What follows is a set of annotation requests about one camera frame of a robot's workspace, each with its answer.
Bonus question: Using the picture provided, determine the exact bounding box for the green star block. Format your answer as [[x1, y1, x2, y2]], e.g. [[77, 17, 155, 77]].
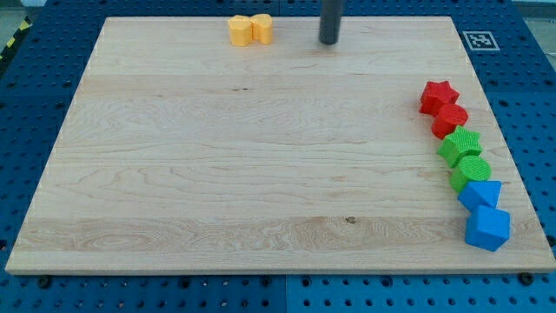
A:
[[437, 126, 482, 168]]

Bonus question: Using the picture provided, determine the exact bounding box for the blue triangle block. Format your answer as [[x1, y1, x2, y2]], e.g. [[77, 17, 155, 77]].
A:
[[457, 181, 502, 212]]

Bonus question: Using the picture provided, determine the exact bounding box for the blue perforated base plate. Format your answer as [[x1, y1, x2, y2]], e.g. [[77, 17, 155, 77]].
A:
[[1, 1, 555, 312]]

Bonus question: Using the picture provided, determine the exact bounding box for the wooden board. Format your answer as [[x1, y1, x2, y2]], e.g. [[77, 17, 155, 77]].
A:
[[6, 17, 555, 276]]

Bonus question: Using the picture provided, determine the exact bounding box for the white fiducial marker tag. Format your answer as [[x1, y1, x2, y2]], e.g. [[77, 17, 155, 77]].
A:
[[462, 30, 500, 51]]

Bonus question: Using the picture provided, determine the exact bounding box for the red star block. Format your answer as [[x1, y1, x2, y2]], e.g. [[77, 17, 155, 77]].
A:
[[420, 81, 460, 117]]

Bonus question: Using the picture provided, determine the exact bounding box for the green cylinder block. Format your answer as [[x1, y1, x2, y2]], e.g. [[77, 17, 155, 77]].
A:
[[449, 156, 492, 193]]

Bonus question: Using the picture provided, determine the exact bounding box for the yellow heart block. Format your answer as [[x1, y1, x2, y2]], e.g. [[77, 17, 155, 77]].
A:
[[249, 13, 274, 44]]

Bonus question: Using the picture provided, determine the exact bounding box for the red cylinder block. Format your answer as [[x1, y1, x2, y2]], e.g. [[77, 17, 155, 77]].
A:
[[431, 104, 468, 139]]

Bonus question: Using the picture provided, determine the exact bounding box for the blue cube block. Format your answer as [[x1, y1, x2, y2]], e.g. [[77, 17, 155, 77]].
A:
[[465, 205, 511, 251]]

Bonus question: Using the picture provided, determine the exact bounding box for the yellow pentagon block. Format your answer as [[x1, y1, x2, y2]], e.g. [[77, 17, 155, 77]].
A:
[[228, 15, 253, 47]]

